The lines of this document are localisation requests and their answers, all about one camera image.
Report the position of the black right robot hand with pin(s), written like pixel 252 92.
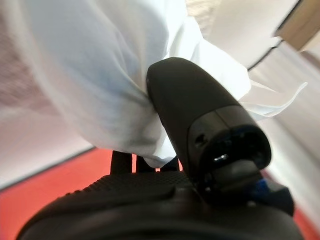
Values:
pixel 195 105

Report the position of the white garment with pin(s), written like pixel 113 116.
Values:
pixel 100 75

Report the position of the white curtain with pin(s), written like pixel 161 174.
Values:
pixel 295 155

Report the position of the brown wooden nightstand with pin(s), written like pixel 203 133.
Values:
pixel 302 25

